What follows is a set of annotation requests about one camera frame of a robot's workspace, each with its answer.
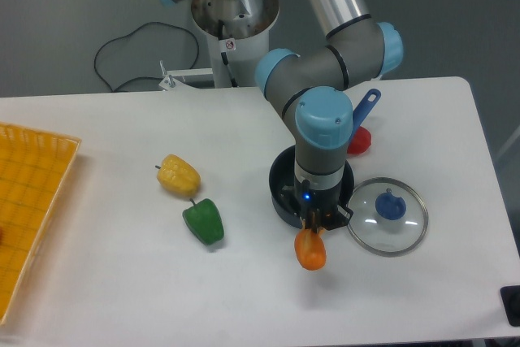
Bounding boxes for black pot blue handle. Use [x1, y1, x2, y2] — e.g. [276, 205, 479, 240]
[269, 86, 381, 232]

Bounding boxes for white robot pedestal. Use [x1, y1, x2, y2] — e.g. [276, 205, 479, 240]
[191, 0, 280, 88]

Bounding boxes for glass lid blue knob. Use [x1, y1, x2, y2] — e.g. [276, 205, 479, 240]
[348, 177, 429, 258]

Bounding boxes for green bell pepper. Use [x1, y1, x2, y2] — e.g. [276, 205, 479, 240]
[182, 198, 224, 245]

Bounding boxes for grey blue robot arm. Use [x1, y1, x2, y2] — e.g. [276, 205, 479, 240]
[161, 0, 403, 232]

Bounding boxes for yellow bell pepper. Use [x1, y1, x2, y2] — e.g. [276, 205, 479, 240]
[156, 154, 202, 197]

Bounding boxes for black cable on floor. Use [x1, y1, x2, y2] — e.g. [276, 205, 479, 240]
[93, 21, 201, 93]

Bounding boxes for black object table corner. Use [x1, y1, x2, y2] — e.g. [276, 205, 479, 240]
[500, 285, 520, 327]

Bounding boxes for white metal bracket frame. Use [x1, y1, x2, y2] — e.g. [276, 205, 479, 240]
[158, 60, 215, 91]

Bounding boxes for orange bell pepper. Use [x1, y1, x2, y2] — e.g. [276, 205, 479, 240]
[294, 229, 327, 271]

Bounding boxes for red bell pepper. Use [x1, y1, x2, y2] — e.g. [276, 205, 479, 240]
[347, 126, 372, 155]

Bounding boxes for yellow plastic basket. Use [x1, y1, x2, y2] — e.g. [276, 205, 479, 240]
[1, 123, 81, 324]

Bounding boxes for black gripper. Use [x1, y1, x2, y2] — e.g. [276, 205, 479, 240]
[279, 178, 353, 236]

